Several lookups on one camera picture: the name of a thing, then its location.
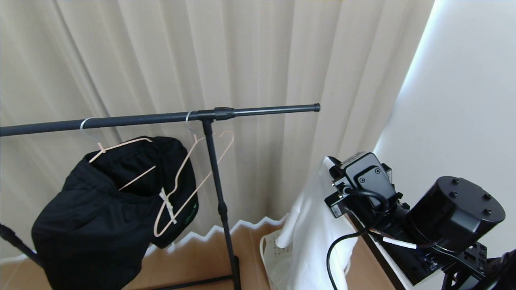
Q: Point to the black shorts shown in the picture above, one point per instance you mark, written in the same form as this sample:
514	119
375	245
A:
88	233

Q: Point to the black clothes rack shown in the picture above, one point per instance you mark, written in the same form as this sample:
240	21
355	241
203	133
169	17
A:
141	119

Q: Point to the white laundry basket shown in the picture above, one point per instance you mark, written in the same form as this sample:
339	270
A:
274	257

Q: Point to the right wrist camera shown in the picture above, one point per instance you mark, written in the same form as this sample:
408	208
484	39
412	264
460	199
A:
367	177

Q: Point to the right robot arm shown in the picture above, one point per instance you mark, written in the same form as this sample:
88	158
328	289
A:
455	213

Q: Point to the white garment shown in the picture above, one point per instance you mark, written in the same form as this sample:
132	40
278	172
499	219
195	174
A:
314	241

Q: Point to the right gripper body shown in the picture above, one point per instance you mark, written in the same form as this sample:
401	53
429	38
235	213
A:
358	211

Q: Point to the beige curtain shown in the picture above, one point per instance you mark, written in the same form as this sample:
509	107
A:
302	52

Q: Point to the pink clothes hanger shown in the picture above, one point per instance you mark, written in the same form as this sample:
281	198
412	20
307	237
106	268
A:
155	229
121	143

